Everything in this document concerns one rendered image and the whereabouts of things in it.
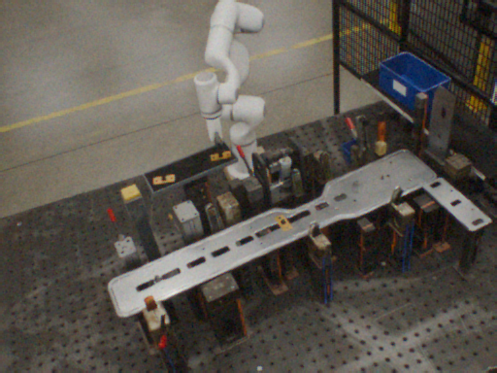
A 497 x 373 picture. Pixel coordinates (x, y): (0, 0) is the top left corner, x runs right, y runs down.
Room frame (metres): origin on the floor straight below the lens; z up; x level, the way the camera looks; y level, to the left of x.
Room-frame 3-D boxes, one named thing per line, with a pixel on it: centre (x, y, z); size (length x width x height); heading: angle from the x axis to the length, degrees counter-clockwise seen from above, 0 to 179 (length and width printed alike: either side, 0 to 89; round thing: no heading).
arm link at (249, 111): (2.11, -0.04, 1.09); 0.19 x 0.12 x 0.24; 70
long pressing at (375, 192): (1.51, -0.09, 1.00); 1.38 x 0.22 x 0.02; 110
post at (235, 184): (1.69, 0.05, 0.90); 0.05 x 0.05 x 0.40; 20
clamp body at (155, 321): (1.15, 0.38, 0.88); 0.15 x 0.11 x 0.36; 20
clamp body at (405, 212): (1.47, -0.56, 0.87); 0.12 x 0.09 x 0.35; 20
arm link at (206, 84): (1.79, 0.09, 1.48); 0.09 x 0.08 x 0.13; 70
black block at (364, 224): (1.45, -0.42, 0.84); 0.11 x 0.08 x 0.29; 20
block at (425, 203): (1.53, -0.68, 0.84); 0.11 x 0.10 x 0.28; 20
